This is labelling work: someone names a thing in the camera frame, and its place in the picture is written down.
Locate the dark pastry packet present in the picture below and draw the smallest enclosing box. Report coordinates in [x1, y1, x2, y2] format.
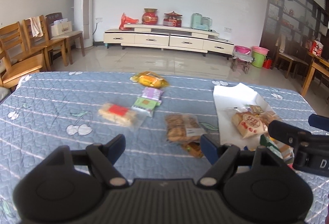
[181, 142, 204, 158]

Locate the red ceramic jar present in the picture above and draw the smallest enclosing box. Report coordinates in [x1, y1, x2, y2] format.
[142, 8, 158, 25]

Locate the green bucket pink lid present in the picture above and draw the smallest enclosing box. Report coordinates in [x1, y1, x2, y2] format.
[251, 46, 269, 68]

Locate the gold snack bar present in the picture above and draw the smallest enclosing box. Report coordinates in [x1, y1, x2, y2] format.
[247, 105, 264, 114]

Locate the red plastic bag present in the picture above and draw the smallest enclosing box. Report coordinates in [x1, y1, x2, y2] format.
[119, 13, 139, 30]

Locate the white gift bag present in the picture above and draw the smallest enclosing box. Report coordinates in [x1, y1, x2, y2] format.
[50, 18, 73, 37]

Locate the red pavilion gift box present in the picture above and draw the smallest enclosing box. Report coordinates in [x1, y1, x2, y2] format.
[163, 11, 182, 27]

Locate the white tv cabinet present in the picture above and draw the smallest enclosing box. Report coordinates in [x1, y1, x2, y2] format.
[103, 24, 234, 56]

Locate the brown cookie bag white label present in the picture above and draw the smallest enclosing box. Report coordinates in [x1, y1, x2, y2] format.
[164, 114, 206, 144]

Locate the light green snack packet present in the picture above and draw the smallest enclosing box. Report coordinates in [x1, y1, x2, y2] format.
[131, 97, 161, 117]

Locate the dark wooden chair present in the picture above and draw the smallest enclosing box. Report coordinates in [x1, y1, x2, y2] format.
[272, 34, 308, 79]

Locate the pink plastic basin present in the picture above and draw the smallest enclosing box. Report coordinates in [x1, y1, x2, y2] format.
[234, 46, 251, 55]

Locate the round red label pastry pack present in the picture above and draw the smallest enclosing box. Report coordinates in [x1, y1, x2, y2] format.
[224, 107, 268, 139]

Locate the red cardboard tray box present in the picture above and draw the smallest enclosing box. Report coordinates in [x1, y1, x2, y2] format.
[213, 82, 294, 163]

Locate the wooden chair with gift bag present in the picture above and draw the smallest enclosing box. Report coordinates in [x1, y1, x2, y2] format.
[45, 12, 85, 64]

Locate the yellow snack bag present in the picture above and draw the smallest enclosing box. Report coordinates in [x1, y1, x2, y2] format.
[129, 71, 169, 89]

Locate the blue quilted cherry bedspread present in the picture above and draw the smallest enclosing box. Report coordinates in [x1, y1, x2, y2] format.
[1, 72, 328, 223]

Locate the wooden dining table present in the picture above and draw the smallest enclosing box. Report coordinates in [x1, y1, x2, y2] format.
[300, 52, 329, 97]

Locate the white floor air conditioner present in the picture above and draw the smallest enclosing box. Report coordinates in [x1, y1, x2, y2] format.
[74, 0, 94, 48]

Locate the red box on table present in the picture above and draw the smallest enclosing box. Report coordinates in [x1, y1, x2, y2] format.
[310, 40, 323, 57]

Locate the rice cracker pack red label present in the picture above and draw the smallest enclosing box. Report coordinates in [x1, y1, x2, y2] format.
[98, 103, 147, 131]

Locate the wooden chair with towel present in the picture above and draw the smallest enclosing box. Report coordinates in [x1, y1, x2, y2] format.
[22, 15, 68, 70]

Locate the mint green blender appliance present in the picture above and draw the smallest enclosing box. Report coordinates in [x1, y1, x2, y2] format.
[190, 13, 212, 31]

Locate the clear bag of round biscuits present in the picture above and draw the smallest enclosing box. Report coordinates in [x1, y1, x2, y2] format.
[259, 110, 282, 127]

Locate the green white snack packet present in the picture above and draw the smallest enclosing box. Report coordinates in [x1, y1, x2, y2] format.
[260, 134, 294, 164]

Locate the small wooden stool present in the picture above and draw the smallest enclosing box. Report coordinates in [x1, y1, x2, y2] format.
[230, 51, 254, 74]

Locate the purple snack packet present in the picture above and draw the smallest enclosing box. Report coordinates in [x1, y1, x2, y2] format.
[142, 87, 163, 101]

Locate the beige towel on chair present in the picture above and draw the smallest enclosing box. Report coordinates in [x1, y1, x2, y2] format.
[29, 17, 44, 38]

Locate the dark wooden display shelf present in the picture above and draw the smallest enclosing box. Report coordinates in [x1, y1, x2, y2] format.
[260, 0, 328, 58]

